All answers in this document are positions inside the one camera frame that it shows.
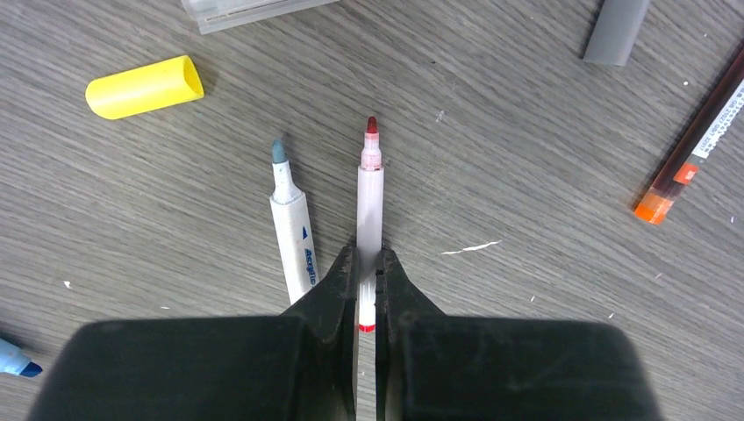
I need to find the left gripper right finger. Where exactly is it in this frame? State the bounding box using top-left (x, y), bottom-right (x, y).
top-left (376, 248), bottom-right (662, 420)

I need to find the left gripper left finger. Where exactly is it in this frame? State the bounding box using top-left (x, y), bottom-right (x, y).
top-left (29, 246), bottom-right (359, 420)

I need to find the white red marker pen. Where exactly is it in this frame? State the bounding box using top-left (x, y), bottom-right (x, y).
top-left (356, 117), bottom-right (384, 332)

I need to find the yellow pen cap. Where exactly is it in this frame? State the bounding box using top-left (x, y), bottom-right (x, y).
top-left (85, 55), bottom-right (204, 120)

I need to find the orange brown gel pen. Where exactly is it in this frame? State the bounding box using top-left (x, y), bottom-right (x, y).
top-left (633, 52), bottom-right (743, 225)

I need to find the clear pen cap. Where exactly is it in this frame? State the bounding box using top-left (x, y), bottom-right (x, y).
top-left (182, 0), bottom-right (335, 34)

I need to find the grey pen cap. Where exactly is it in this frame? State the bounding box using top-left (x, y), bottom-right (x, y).
top-left (583, 0), bottom-right (651, 67)

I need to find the white acrylic marker grey tip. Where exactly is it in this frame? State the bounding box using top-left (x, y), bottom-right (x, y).
top-left (269, 139), bottom-right (320, 303)

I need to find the light blue highlighter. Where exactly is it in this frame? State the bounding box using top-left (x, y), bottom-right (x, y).
top-left (0, 339), bottom-right (43, 378)

